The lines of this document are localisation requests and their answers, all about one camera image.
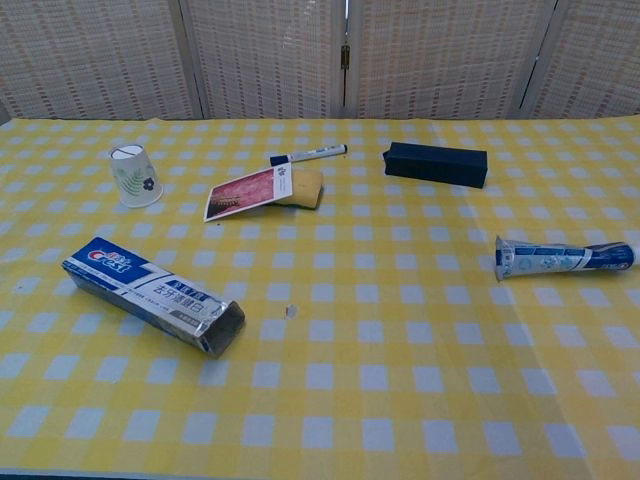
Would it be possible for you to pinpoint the small clear glass cup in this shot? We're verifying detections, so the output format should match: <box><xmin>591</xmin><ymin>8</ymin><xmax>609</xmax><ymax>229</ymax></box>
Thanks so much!
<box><xmin>108</xmin><ymin>143</ymin><xmax>165</xmax><ymax>209</ymax></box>

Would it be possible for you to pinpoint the dark blue rectangular box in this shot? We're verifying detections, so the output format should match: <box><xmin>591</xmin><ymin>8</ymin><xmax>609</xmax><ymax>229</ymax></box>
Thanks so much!
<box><xmin>382</xmin><ymin>141</ymin><xmax>489</xmax><ymax>190</ymax></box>

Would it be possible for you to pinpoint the blue white toothpaste box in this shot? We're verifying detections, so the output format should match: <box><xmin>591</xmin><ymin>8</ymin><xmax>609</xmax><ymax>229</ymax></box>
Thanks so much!
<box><xmin>61</xmin><ymin>236</ymin><xmax>247</xmax><ymax>360</ymax></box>

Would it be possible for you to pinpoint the white marker pen blue cap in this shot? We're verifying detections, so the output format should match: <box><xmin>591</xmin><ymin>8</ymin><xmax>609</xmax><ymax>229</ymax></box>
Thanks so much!
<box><xmin>269</xmin><ymin>143</ymin><xmax>350</xmax><ymax>168</ymax></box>

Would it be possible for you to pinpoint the red picture postcard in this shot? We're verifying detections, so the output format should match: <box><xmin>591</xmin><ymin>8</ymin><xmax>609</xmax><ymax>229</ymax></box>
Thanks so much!
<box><xmin>202</xmin><ymin>167</ymin><xmax>294</xmax><ymax>223</ymax></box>

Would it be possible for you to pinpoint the blue white toothpaste tube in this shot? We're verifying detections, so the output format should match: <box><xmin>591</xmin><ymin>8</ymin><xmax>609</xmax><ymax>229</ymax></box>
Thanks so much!
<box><xmin>493</xmin><ymin>234</ymin><xmax>637</xmax><ymax>282</ymax></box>

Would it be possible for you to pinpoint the yellow white checkered tablecloth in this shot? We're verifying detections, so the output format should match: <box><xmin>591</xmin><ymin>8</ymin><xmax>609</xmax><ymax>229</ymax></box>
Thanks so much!
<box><xmin>0</xmin><ymin>116</ymin><xmax>640</xmax><ymax>480</ymax></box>

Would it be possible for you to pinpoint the yellow sponge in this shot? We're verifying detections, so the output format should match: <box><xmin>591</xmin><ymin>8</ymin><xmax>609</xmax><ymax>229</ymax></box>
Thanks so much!
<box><xmin>272</xmin><ymin>168</ymin><xmax>325</xmax><ymax>210</ymax></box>

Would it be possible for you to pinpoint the beige woven folding screen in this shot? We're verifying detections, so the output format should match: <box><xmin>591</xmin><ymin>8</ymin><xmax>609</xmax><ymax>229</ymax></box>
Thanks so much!
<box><xmin>0</xmin><ymin>0</ymin><xmax>640</xmax><ymax>121</ymax></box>

